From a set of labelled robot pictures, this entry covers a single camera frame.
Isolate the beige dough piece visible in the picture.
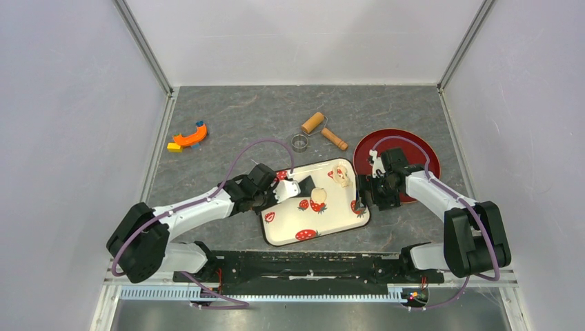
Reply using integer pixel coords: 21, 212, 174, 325
310, 188, 327, 204

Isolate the beige dough scrap ring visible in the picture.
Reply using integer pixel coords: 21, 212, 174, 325
332, 165, 351, 189

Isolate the metal scraper with wooden handle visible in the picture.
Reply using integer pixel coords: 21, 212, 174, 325
297, 176, 316, 198

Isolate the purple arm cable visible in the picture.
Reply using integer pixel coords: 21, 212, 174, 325
110, 139, 296, 311
370, 135, 502, 312

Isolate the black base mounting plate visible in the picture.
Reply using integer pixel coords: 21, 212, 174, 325
193, 250, 444, 295

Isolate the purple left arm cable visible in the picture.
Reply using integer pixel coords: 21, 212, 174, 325
110, 139, 296, 311

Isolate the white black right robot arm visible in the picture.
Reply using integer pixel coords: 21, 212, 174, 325
355, 148, 512, 281

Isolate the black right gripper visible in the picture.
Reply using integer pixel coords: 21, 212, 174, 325
354, 174, 400, 212

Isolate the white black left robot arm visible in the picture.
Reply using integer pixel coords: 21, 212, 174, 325
106, 163, 281, 283

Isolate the white strawberry print tray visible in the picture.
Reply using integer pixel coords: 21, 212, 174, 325
260, 158, 370, 247

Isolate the light blue slotted cable duct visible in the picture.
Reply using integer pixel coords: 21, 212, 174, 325
119, 285, 407, 303

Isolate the dark red round plate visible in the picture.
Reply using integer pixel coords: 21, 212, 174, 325
353, 128, 442, 179

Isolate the orange curved toy block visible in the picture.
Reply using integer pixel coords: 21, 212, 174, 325
173, 123, 208, 147

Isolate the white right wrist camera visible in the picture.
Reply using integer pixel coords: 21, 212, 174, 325
368, 150, 386, 178

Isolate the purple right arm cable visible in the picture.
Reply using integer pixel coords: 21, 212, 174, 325
370, 135, 502, 312

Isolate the yellow toy block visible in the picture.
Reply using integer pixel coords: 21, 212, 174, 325
166, 143, 184, 153

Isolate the wooden dough roller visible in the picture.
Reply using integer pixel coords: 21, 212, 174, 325
301, 112, 348, 151

